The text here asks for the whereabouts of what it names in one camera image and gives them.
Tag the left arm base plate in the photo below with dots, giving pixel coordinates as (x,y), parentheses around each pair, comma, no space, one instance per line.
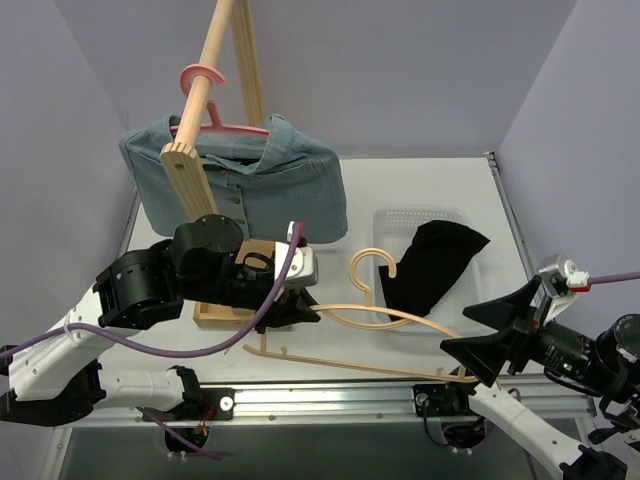
(188,427)

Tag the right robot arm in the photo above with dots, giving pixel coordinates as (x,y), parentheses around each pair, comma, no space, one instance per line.
(605,368)

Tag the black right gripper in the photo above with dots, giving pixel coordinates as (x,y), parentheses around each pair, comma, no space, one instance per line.
(520,343)

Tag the aluminium rail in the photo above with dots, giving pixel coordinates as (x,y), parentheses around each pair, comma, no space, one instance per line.
(377,402)
(530,268)

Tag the black skirt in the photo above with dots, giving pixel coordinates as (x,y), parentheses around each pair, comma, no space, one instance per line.
(437,257)

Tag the aluminium right side rail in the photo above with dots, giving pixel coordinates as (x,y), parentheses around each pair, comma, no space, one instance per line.
(530,268)

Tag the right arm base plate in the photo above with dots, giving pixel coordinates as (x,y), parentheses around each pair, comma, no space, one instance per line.
(447,418)

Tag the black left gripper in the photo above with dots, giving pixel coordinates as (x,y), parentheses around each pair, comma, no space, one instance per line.
(273,304)

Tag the aluminium front rail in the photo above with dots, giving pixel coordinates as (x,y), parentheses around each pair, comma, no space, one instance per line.
(377,402)

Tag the light blue denim shirt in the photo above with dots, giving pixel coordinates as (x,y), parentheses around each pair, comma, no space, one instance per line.
(261,183)

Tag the white perforated plastic basket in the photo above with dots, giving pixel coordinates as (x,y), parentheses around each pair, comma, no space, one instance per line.
(393,230)

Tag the pink plastic hanger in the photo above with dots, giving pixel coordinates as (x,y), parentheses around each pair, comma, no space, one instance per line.
(216,125)

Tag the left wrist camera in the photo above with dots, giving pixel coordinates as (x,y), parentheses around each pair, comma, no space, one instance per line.
(303,271)

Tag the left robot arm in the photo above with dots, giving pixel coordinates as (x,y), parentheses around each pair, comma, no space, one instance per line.
(89,359)

